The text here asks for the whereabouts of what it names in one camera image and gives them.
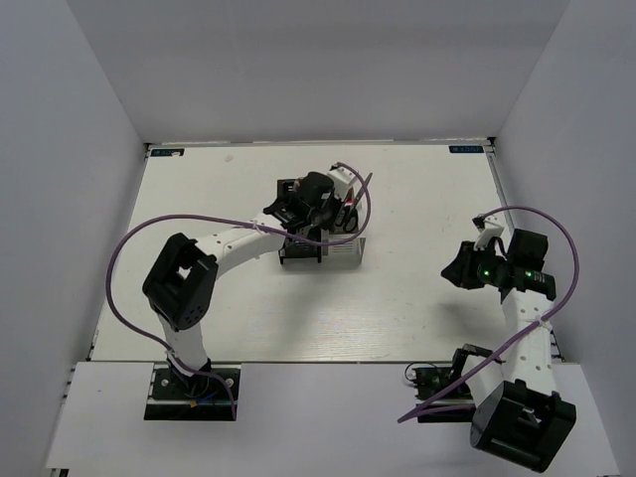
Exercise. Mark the blue table label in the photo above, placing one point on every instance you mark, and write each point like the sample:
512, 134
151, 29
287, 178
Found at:
466, 149
167, 152

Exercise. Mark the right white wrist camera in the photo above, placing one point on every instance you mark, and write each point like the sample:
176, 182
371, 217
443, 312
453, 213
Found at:
488, 227

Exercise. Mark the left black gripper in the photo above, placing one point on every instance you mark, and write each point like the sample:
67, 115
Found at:
337, 203

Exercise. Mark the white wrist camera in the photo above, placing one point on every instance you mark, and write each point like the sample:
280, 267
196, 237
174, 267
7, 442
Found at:
343, 179
488, 227

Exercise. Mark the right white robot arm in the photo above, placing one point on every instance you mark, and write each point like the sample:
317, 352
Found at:
519, 415

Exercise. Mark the white slotted organizer container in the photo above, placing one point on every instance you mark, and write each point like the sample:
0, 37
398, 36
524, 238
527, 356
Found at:
350, 252

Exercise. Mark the left blue table label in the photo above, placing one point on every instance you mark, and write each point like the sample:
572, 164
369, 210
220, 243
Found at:
167, 152

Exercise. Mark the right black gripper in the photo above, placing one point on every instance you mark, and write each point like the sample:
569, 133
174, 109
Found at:
459, 272

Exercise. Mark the black handled scissors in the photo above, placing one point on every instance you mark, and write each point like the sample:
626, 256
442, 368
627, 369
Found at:
349, 217

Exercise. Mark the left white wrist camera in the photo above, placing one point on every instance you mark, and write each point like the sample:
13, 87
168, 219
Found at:
343, 179

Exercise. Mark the right blue table label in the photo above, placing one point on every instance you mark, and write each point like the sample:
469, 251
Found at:
466, 149

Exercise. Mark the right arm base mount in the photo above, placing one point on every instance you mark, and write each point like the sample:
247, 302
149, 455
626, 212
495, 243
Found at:
428, 379

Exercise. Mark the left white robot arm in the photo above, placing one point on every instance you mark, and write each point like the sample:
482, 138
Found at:
180, 283

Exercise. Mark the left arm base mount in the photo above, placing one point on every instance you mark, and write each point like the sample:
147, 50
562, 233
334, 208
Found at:
170, 399

